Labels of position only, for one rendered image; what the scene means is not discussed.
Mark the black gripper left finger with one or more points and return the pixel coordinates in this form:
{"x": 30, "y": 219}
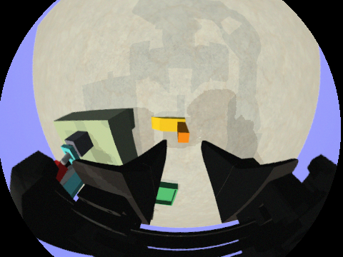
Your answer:
{"x": 138, "y": 180}

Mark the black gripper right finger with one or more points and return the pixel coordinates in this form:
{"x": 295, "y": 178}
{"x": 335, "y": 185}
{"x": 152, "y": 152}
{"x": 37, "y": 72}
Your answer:
{"x": 235, "y": 181}

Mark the green tray floor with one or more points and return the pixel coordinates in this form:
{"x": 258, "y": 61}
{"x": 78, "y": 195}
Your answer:
{"x": 165, "y": 194}

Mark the red-headed stop pin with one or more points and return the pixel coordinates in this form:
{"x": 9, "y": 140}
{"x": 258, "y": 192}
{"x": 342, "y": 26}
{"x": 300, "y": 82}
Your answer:
{"x": 62, "y": 167}

